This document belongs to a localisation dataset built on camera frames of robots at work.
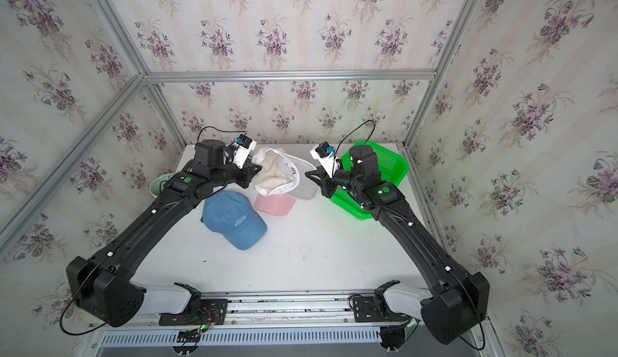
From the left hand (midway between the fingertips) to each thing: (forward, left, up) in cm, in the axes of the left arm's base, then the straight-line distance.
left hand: (260, 167), depth 76 cm
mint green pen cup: (+4, +41, -14) cm, 44 cm away
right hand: (-5, -16, +4) cm, 18 cm away
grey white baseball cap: (+3, -5, -6) cm, 9 cm away
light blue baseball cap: (-8, +13, -17) cm, 22 cm away
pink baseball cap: (+2, -3, -27) cm, 27 cm away
